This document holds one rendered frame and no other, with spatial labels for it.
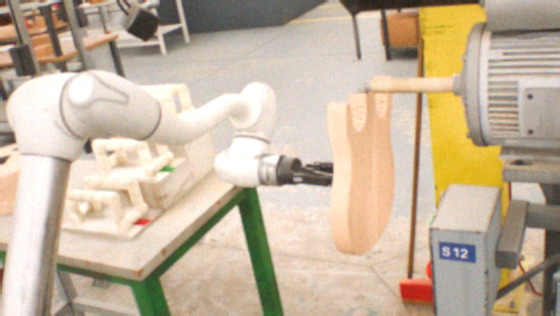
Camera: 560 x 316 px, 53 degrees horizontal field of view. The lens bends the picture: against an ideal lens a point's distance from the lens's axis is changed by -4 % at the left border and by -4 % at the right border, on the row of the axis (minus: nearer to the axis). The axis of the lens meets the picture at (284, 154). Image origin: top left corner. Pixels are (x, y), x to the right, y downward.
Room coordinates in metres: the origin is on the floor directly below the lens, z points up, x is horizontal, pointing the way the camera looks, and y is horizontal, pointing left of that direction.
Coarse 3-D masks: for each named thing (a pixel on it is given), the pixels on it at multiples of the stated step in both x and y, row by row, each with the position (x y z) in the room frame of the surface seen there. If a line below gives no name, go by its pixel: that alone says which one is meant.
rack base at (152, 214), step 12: (108, 204) 1.54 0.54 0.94; (96, 216) 1.48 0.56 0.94; (108, 216) 1.46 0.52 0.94; (144, 216) 1.42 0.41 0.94; (156, 216) 1.42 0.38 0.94; (72, 228) 1.43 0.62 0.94; (84, 228) 1.41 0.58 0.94; (96, 228) 1.40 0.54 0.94; (108, 228) 1.39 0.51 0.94; (132, 228) 1.36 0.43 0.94; (144, 228) 1.37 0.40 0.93
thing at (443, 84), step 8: (376, 80) 1.21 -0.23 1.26; (384, 80) 1.20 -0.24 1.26; (392, 80) 1.19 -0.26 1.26; (400, 80) 1.18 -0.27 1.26; (408, 80) 1.17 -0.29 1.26; (416, 80) 1.16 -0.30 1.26; (424, 80) 1.15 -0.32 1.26; (432, 80) 1.14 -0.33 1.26; (440, 80) 1.13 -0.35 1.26; (448, 80) 1.13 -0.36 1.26; (376, 88) 1.20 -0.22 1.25; (384, 88) 1.19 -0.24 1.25; (392, 88) 1.18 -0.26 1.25; (400, 88) 1.17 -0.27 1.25; (408, 88) 1.16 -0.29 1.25; (416, 88) 1.15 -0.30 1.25; (424, 88) 1.15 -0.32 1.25; (432, 88) 1.14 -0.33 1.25; (440, 88) 1.13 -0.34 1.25; (448, 88) 1.12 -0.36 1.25
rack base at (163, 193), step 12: (120, 168) 1.61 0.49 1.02; (132, 168) 1.59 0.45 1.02; (180, 168) 1.55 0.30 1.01; (144, 180) 1.48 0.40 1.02; (156, 180) 1.47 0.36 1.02; (168, 180) 1.49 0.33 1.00; (180, 180) 1.54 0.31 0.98; (192, 180) 1.58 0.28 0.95; (120, 192) 1.52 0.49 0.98; (144, 192) 1.47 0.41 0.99; (156, 192) 1.45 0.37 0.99; (168, 192) 1.48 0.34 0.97; (180, 192) 1.52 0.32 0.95; (132, 204) 1.50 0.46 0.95; (156, 204) 1.46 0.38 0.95; (168, 204) 1.47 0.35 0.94
